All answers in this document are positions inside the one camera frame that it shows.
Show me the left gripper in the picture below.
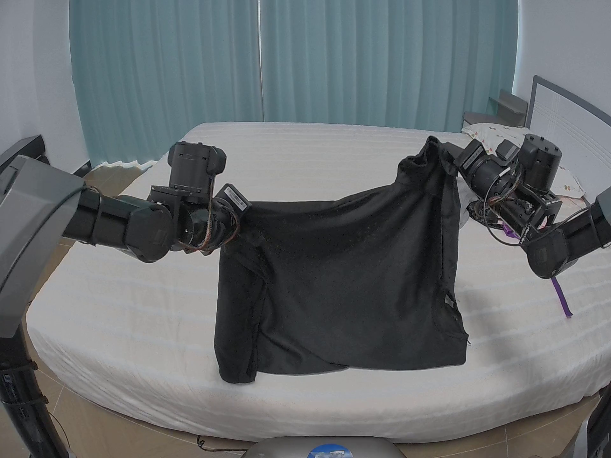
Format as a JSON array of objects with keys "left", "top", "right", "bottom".
[{"left": 210, "top": 183, "right": 252, "bottom": 249}]

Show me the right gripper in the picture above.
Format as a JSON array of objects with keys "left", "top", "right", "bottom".
[{"left": 456, "top": 140, "right": 507, "bottom": 194}]

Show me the black T-shirt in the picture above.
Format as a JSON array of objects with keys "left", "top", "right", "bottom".
[{"left": 212, "top": 135, "right": 471, "bottom": 384}]

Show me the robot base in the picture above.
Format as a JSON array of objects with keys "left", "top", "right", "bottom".
[{"left": 241, "top": 436, "right": 397, "bottom": 458}]

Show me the bed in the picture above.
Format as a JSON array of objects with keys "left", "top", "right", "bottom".
[{"left": 26, "top": 75, "right": 611, "bottom": 445}]

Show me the pile of clothes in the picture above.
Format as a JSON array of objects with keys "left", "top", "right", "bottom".
[{"left": 496, "top": 198, "right": 573, "bottom": 319}]

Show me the white printed pillow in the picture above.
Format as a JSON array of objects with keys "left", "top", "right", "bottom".
[{"left": 462, "top": 123, "right": 587, "bottom": 199}]

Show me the grey bedside table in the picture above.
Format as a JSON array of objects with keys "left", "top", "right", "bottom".
[{"left": 463, "top": 89, "right": 530, "bottom": 128}]

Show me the blue-green curtain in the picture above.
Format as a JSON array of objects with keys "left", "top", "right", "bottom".
[
  {"left": 258, "top": 0, "right": 521, "bottom": 132},
  {"left": 69, "top": 0, "right": 263, "bottom": 168}
]

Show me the black cable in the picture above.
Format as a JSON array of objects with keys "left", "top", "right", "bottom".
[{"left": 196, "top": 437, "right": 251, "bottom": 453}]

